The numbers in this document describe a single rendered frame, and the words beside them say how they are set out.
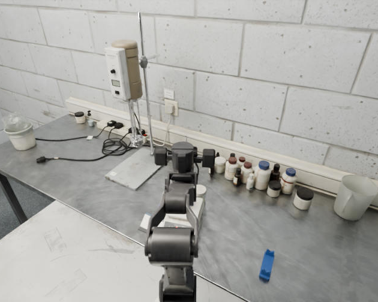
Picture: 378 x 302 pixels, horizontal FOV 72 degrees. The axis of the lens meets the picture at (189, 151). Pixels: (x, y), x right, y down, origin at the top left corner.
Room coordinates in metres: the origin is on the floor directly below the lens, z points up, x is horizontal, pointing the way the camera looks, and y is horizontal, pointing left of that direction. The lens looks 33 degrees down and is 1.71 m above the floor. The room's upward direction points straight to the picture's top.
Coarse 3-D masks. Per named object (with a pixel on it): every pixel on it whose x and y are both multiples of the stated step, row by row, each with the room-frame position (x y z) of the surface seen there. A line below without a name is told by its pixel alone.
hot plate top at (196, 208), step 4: (196, 200) 0.75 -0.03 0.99; (200, 200) 0.75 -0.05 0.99; (196, 204) 0.72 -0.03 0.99; (200, 204) 0.72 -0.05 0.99; (192, 208) 0.70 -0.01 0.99; (196, 208) 0.70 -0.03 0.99; (200, 208) 0.71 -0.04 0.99; (196, 212) 0.68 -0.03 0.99; (172, 216) 0.67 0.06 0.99; (176, 216) 0.66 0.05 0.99; (180, 216) 0.66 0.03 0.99; (184, 216) 0.66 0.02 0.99; (196, 216) 0.66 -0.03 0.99
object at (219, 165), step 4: (216, 160) 1.05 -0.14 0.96; (220, 160) 1.05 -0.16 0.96; (224, 160) 1.05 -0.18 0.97; (216, 164) 1.04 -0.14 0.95; (220, 164) 1.03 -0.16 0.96; (224, 164) 1.04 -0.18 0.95; (216, 168) 1.04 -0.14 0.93; (220, 168) 1.03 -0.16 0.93; (224, 168) 1.04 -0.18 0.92; (216, 172) 1.04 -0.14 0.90; (220, 172) 1.03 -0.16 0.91
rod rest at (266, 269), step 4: (268, 252) 0.56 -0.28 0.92; (272, 252) 0.55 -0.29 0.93; (264, 256) 0.55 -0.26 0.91; (268, 256) 0.55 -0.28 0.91; (272, 256) 0.55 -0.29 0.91; (264, 260) 0.54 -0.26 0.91; (268, 260) 0.54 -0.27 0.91; (272, 260) 0.54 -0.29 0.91; (264, 264) 0.52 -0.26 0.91; (268, 264) 0.52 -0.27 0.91; (260, 268) 0.51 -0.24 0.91; (264, 268) 0.50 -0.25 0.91; (268, 268) 0.50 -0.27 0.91; (260, 272) 0.49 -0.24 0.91; (264, 272) 0.48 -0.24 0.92; (268, 272) 0.48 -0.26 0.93; (260, 276) 0.48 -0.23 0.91; (264, 276) 0.48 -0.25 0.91; (268, 276) 0.48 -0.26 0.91
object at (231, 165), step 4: (232, 160) 0.99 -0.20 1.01; (236, 160) 0.99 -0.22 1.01; (228, 164) 0.99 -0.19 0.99; (232, 164) 0.99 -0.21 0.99; (236, 164) 0.99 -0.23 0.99; (228, 168) 0.98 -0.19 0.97; (232, 168) 0.97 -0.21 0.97; (228, 172) 0.98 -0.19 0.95; (232, 172) 0.97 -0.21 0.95; (228, 176) 0.98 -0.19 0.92; (232, 176) 0.97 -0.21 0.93
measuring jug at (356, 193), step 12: (348, 180) 0.83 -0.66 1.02; (360, 180) 0.82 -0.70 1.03; (348, 192) 0.74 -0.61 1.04; (360, 192) 0.80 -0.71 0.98; (372, 192) 0.76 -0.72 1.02; (336, 204) 0.77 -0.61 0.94; (348, 204) 0.73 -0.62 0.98; (360, 204) 0.71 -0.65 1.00; (348, 216) 0.72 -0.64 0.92; (360, 216) 0.72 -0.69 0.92
